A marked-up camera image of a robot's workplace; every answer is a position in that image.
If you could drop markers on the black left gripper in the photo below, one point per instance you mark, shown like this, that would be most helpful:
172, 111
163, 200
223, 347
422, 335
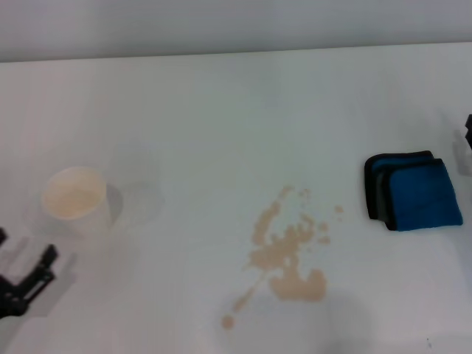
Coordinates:
11, 298

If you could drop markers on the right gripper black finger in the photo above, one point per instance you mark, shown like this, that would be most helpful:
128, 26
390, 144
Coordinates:
469, 132

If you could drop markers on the white paper cup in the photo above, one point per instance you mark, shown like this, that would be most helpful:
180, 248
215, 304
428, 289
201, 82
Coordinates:
77, 206

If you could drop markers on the blue rag with black edge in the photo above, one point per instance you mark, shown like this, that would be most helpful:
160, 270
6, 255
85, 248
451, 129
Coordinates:
420, 199

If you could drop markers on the brown water stain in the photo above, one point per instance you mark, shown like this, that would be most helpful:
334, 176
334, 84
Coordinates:
291, 284

